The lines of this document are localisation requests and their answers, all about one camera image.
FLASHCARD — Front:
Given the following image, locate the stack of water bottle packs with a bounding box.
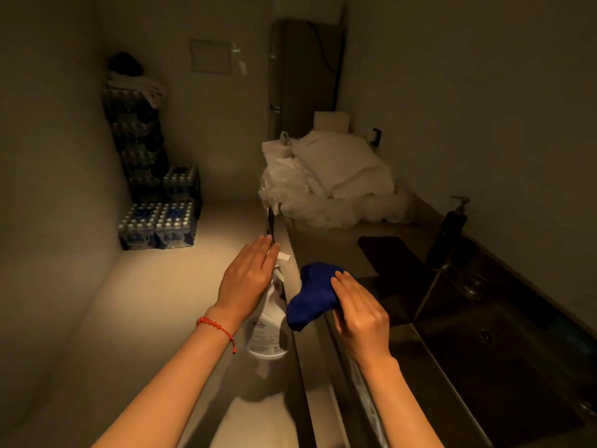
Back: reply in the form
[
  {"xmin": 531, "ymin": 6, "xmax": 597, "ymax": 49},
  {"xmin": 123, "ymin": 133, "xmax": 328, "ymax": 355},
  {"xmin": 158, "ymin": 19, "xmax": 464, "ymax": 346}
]
[{"xmin": 101, "ymin": 86, "xmax": 204, "ymax": 251}]

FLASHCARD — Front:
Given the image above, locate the white square box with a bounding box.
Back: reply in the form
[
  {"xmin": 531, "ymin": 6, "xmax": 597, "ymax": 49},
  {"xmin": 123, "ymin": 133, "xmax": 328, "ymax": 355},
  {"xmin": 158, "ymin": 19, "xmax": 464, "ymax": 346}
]
[{"xmin": 312, "ymin": 110, "xmax": 351, "ymax": 134}]

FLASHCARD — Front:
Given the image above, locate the person's right forearm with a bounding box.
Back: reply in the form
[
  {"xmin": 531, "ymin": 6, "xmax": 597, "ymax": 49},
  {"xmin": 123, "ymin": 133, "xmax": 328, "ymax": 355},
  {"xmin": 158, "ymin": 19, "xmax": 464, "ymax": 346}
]
[{"xmin": 356, "ymin": 357, "xmax": 444, "ymax": 448}]

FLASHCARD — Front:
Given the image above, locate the stainless steel sink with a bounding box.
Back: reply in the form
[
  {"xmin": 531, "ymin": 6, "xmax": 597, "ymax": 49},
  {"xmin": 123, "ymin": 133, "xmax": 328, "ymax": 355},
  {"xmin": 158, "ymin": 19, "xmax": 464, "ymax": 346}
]
[{"xmin": 272, "ymin": 195, "xmax": 597, "ymax": 448}]

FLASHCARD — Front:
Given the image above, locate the dark brown towel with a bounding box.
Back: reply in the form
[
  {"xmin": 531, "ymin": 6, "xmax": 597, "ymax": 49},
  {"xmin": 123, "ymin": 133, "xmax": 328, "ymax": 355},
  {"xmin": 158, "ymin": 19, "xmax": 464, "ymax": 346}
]
[{"xmin": 356, "ymin": 235, "xmax": 437, "ymax": 294}]

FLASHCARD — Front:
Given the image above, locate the round metal strainer plug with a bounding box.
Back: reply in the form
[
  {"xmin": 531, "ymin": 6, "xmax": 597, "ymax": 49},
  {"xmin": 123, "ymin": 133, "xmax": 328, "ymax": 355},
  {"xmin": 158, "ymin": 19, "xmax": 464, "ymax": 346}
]
[{"xmin": 461, "ymin": 274, "xmax": 488, "ymax": 297}]

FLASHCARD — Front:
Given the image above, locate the person's left forearm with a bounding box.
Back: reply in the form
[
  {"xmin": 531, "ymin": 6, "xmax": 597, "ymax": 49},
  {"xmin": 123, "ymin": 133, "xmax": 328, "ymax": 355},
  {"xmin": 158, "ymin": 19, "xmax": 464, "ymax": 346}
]
[{"xmin": 93, "ymin": 317, "xmax": 239, "ymax": 448}]

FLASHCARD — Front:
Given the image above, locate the person's left hand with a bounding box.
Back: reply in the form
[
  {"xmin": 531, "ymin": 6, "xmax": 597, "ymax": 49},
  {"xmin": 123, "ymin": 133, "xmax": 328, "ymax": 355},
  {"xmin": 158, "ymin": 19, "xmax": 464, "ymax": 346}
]
[{"xmin": 205, "ymin": 234, "xmax": 282, "ymax": 332}]

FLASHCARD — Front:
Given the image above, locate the square wall access panel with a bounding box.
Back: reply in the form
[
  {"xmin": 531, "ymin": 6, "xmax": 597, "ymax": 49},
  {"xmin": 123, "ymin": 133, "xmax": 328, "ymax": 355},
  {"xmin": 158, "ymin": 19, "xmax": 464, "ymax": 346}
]
[{"xmin": 188, "ymin": 37, "xmax": 233, "ymax": 74}]

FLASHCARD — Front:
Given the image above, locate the red string bracelet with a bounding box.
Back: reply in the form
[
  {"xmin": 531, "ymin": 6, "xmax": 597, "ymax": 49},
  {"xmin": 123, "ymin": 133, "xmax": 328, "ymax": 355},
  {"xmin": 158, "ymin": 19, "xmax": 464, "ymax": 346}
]
[{"xmin": 195, "ymin": 315, "xmax": 238, "ymax": 355}]

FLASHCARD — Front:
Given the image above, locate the person's right hand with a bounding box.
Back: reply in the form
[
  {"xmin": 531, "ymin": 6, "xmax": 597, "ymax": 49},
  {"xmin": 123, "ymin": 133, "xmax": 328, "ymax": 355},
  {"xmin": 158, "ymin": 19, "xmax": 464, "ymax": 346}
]
[{"xmin": 330, "ymin": 270, "xmax": 392, "ymax": 367}]

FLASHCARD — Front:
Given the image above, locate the white spray bottle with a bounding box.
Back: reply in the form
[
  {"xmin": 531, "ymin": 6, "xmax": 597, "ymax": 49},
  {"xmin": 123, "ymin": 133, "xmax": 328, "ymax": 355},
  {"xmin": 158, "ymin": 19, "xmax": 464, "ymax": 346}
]
[{"xmin": 246, "ymin": 250, "xmax": 292, "ymax": 361}]

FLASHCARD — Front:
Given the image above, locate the dark pump bottle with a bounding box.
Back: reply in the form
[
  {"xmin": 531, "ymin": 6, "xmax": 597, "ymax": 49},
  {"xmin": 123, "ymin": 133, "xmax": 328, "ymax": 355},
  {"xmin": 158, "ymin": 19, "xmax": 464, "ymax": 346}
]
[{"xmin": 427, "ymin": 195, "xmax": 471, "ymax": 271}]

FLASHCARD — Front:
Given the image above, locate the blue cleaning cloth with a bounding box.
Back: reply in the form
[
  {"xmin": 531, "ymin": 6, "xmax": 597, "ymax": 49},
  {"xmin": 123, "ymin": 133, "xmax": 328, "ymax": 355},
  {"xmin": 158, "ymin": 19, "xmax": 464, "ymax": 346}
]
[{"xmin": 285, "ymin": 261, "xmax": 348, "ymax": 333}]

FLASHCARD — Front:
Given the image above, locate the white folded towel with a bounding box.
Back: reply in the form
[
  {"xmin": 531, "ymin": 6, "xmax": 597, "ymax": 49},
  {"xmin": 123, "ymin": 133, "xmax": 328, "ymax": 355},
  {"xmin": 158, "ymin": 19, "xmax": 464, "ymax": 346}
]
[{"xmin": 107, "ymin": 72, "xmax": 168, "ymax": 110}]

